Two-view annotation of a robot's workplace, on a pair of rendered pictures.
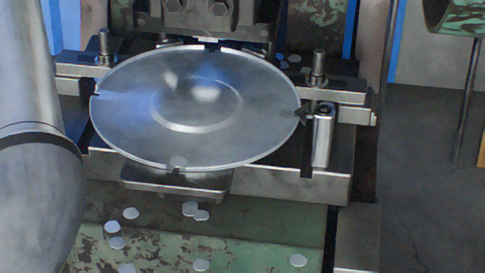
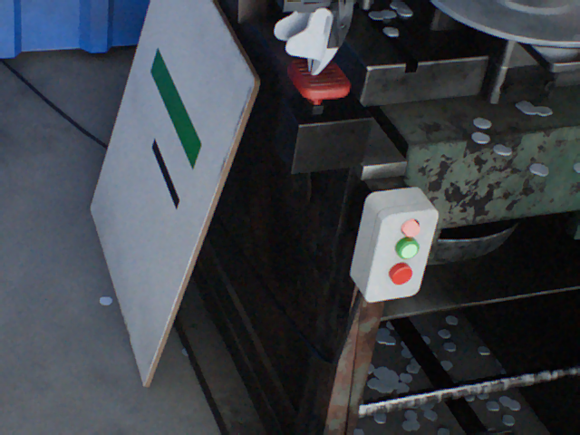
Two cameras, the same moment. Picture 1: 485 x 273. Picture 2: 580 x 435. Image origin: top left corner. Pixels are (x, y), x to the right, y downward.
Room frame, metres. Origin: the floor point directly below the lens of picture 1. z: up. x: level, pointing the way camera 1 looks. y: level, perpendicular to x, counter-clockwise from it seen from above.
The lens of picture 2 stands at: (0.01, 1.06, 1.42)
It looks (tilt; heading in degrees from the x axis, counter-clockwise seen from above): 37 degrees down; 327
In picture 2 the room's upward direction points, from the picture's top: 9 degrees clockwise
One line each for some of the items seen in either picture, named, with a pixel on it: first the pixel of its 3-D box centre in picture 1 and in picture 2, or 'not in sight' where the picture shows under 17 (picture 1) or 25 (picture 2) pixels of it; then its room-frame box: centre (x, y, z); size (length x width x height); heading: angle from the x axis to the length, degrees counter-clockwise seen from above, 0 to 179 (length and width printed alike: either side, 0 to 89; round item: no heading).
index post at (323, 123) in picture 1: (321, 134); not in sight; (1.04, -0.11, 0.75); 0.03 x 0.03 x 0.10; 84
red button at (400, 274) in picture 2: not in sight; (401, 273); (0.86, 0.33, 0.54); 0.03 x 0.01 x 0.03; 84
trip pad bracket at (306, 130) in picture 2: not in sight; (316, 168); (0.99, 0.38, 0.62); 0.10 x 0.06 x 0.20; 84
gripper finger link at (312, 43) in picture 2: not in sight; (309, 44); (0.98, 0.43, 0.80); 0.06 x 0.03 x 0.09; 84
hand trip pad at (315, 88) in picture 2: not in sight; (314, 101); (1.00, 0.40, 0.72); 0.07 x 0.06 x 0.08; 174
